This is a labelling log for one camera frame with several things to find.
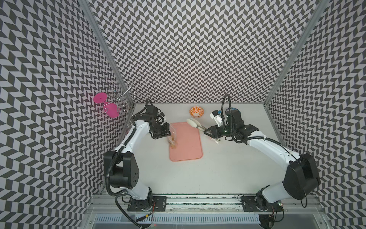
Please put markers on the pink plastic tray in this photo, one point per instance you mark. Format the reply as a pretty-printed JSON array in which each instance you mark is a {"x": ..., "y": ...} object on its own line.
[{"x": 189, "y": 145}]

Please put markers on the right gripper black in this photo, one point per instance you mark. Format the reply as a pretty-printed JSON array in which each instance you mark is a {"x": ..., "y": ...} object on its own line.
[{"x": 214, "y": 132}]

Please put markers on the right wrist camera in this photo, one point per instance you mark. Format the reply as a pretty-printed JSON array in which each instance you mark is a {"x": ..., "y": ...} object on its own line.
[{"x": 216, "y": 115}]

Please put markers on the clear bag with pink contents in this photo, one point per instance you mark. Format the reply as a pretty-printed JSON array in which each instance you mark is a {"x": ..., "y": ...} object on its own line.
[{"x": 172, "y": 139}]

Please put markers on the orange patterned bowl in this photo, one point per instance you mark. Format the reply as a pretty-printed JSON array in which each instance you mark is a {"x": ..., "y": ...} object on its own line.
[{"x": 196, "y": 111}]

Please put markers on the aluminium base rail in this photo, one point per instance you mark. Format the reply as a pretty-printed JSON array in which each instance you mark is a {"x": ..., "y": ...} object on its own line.
[{"x": 228, "y": 211}]

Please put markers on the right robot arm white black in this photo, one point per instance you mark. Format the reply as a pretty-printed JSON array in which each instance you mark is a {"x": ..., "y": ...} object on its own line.
[{"x": 301, "y": 172}]

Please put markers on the pink stemmed glass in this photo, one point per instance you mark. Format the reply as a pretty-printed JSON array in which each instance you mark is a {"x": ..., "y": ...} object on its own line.
[{"x": 108, "y": 108}]

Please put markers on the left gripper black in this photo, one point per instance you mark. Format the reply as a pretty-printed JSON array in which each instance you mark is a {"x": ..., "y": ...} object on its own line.
[{"x": 165, "y": 132}]

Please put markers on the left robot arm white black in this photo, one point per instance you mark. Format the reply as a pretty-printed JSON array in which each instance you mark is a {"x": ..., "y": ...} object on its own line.
[{"x": 121, "y": 172}]

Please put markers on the blue patterned bowl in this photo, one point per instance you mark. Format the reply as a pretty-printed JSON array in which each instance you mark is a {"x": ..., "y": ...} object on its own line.
[{"x": 232, "y": 109}]

